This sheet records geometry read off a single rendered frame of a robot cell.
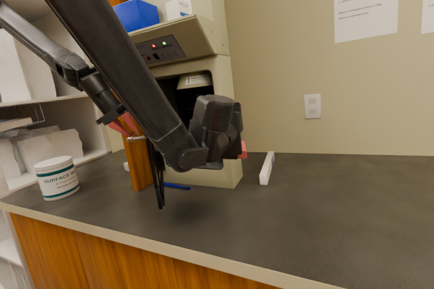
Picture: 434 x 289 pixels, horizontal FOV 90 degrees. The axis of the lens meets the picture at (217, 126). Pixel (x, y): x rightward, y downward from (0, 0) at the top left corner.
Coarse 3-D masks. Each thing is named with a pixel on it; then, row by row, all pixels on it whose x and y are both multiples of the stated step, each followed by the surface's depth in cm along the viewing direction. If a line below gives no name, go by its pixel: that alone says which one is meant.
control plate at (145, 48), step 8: (152, 40) 67; (160, 40) 67; (168, 40) 66; (144, 48) 71; (152, 48) 70; (160, 48) 70; (168, 48) 69; (176, 48) 68; (144, 56) 74; (152, 56) 73; (160, 56) 73; (168, 56) 72; (176, 56) 71; (184, 56) 70
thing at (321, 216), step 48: (96, 192) 90; (144, 192) 85; (192, 192) 80; (240, 192) 76; (288, 192) 72; (336, 192) 68; (384, 192) 65; (432, 192) 62; (144, 240) 59; (192, 240) 55; (240, 240) 53; (288, 240) 51; (336, 240) 49; (384, 240) 48; (432, 240) 46; (288, 288) 43; (336, 288) 39; (384, 288) 37; (432, 288) 36
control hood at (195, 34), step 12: (168, 24) 61; (180, 24) 60; (192, 24) 60; (204, 24) 62; (132, 36) 68; (144, 36) 67; (156, 36) 66; (180, 36) 64; (192, 36) 63; (204, 36) 62; (192, 48) 67; (204, 48) 66; (216, 48) 69; (180, 60) 73
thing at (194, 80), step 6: (192, 72) 79; (198, 72) 78; (204, 72) 79; (210, 72) 81; (180, 78) 82; (186, 78) 79; (192, 78) 78; (198, 78) 78; (204, 78) 78; (210, 78) 79; (180, 84) 81; (186, 84) 79; (192, 84) 78; (198, 84) 77; (204, 84) 78; (210, 84) 79
